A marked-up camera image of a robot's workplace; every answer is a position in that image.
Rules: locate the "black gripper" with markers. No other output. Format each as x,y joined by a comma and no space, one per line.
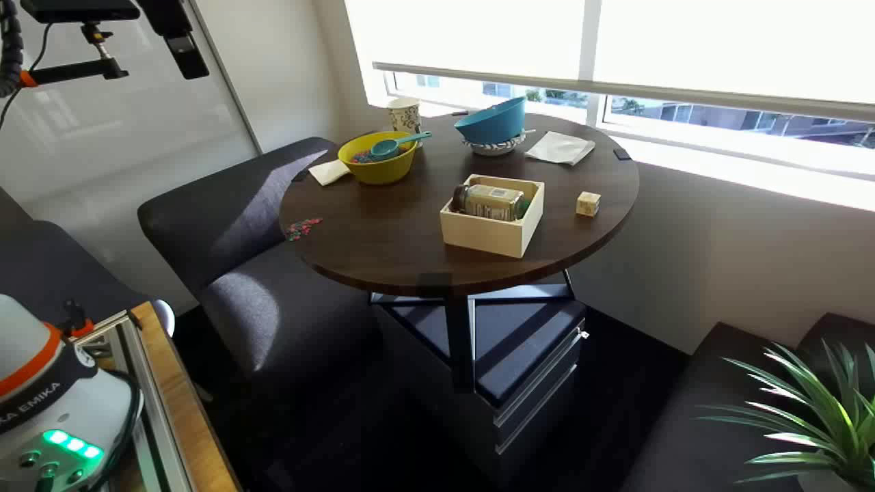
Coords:
163,14

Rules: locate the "jar with beige label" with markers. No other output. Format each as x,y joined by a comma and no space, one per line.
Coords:
494,202

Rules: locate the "white orange robot base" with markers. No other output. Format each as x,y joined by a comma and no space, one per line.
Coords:
45,400

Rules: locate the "cream wooden box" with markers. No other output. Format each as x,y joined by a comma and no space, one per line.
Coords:
489,233

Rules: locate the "white folded napkin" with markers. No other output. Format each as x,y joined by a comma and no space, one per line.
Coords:
328,173

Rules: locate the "small red blue object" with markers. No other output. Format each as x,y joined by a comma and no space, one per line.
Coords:
305,226

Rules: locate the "dark grey armchair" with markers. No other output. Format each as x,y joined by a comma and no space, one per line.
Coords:
249,264

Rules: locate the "yellow bowl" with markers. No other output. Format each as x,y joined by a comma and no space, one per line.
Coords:
377,169

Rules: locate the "beige patterned mug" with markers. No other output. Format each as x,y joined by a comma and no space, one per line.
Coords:
403,117

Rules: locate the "blue plastic scoop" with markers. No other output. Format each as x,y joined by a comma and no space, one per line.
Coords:
395,147

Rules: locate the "white round knob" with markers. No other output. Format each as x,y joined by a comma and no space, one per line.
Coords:
165,316

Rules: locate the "blue bowl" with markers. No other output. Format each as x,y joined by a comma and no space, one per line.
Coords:
494,121

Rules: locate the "white patterned bowl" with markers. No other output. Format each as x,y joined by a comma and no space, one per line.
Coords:
495,148

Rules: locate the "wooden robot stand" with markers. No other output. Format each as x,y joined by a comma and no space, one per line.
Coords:
179,400

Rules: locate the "grey folded cloth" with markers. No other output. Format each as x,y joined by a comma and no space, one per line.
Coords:
559,148

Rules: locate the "black table leg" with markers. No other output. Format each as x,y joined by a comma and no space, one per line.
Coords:
461,333

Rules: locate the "small wooden cube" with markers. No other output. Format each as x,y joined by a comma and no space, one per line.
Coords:
588,203

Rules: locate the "small black flat object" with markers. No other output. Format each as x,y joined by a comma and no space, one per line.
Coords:
622,154

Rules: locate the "dark metal drawer cabinet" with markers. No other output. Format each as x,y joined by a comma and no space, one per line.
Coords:
521,372

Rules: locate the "black sofa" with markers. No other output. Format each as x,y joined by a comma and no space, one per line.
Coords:
719,427

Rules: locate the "green potted plant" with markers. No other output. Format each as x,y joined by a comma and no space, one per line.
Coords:
807,420

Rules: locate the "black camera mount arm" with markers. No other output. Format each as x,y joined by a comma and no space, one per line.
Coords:
72,70

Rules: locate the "black camera on mount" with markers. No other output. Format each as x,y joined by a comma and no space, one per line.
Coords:
81,9

